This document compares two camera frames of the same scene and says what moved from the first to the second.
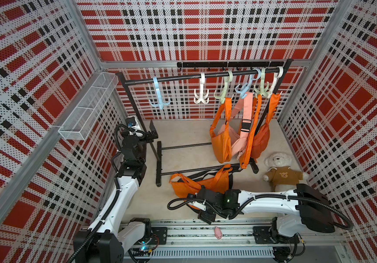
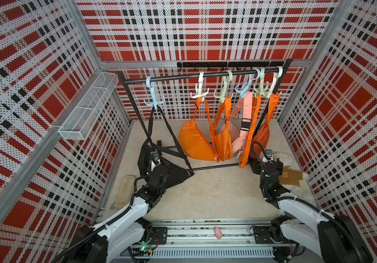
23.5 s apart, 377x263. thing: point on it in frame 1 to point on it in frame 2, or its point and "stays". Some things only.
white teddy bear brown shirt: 283,177 stays
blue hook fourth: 243,92 stays
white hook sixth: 276,76 stays
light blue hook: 160,101 to 150,83
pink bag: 239,126 stays
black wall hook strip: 234,64 stays
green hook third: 222,97 stays
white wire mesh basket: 78,124 stays
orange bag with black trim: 221,138 stays
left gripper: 149,138 to 167,168
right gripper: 204,216 to 278,167
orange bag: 220,182 to 198,138
